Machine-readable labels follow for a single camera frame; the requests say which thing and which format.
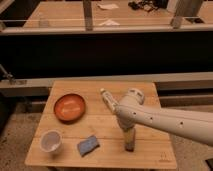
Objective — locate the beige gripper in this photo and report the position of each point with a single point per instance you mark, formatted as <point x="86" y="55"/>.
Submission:
<point x="129" y="136"/>

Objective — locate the black whiteboard eraser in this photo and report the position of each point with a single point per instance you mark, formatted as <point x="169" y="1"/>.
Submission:
<point x="129" y="147"/>

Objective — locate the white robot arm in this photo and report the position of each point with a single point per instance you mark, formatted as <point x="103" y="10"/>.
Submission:
<point x="193" y="125"/>

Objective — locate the white tube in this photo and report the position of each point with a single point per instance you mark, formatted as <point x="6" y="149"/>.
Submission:
<point x="108" y="99"/>

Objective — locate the blue sponge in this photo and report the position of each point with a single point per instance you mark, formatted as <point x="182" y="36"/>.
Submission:
<point x="88" y="145"/>

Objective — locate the white paper cup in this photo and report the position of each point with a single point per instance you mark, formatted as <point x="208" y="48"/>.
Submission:
<point x="51" y="142"/>

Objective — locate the folded white paper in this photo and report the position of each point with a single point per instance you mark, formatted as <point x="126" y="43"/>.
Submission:
<point x="109" y="22"/>

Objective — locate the white paper sheet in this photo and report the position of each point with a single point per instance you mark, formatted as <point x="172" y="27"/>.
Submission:
<point x="107" y="6"/>

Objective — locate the clear plastic cup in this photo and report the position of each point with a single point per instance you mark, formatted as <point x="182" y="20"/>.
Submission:
<point x="42" y="21"/>

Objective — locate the metal clamp bracket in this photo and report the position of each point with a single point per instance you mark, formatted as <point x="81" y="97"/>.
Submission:
<point x="12" y="80"/>

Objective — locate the grey metal post right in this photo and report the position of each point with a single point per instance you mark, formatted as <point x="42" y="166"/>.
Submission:
<point x="186" y="9"/>

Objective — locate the grey metal post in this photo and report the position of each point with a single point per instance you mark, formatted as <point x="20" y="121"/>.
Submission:
<point x="186" y="9"/>
<point x="87" y="7"/>

